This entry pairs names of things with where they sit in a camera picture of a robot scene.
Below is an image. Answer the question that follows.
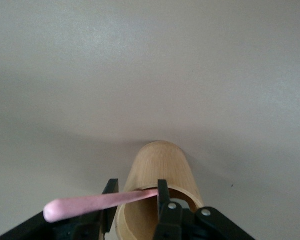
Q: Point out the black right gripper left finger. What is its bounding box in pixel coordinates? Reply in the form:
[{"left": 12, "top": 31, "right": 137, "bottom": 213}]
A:
[{"left": 0, "top": 178, "right": 120, "bottom": 240}]

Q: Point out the bamboo chopstick holder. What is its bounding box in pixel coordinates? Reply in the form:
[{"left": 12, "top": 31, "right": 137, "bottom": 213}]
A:
[{"left": 114, "top": 140, "right": 205, "bottom": 240}]

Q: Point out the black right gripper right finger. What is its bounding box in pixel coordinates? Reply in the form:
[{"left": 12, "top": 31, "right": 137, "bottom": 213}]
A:
[{"left": 152, "top": 179, "right": 256, "bottom": 240}]

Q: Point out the pink chopstick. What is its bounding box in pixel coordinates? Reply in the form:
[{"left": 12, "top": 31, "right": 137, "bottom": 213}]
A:
[{"left": 43, "top": 189, "right": 159, "bottom": 224}]

